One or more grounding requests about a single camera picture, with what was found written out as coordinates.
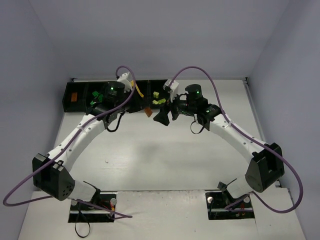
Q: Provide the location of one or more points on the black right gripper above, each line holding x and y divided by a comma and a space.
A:
172, 110

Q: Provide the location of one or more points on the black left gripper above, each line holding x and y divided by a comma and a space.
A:
135, 106

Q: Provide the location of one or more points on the lime rounded cluster lego brick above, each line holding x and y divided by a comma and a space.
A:
159, 101

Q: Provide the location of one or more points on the brown lego plate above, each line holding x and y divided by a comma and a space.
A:
148, 111

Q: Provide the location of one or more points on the yellow small lego brick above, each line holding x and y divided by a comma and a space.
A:
139, 92

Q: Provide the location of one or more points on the green small lego brick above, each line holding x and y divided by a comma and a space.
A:
95, 93

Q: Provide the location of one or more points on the orange lego brick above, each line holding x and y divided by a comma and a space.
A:
74, 97

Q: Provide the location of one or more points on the green lego piece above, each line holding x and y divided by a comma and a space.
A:
100, 98

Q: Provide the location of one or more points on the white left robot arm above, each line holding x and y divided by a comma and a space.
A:
52, 172

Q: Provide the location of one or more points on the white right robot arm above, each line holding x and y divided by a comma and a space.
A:
264, 168

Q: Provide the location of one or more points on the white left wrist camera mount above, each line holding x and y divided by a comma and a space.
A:
127, 80

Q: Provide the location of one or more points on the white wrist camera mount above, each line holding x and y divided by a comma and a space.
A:
171, 87
127, 80

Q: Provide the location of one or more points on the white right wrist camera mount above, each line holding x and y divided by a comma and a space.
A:
171, 87

